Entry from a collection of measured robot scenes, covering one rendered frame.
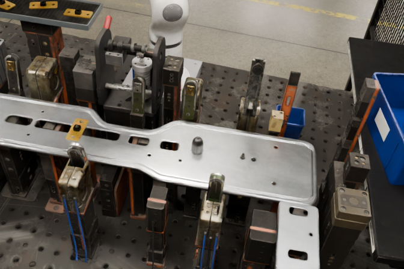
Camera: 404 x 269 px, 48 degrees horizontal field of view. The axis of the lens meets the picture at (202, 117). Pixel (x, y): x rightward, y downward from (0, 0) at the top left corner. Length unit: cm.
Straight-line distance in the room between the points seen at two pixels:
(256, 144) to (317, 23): 265
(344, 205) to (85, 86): 81
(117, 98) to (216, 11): 244
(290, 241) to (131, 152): 47
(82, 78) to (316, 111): 96
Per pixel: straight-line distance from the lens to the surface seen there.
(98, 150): 126
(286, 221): 115
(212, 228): 108
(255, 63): 122
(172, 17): 149
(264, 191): 119
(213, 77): 197
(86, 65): 141
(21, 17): 151
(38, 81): 142
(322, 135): 182
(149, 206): 115
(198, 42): 341
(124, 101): 145
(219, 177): 105
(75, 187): 114
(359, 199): 117
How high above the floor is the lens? 193
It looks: 44 degrees down
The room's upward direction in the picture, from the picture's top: 6 degrees clockwise
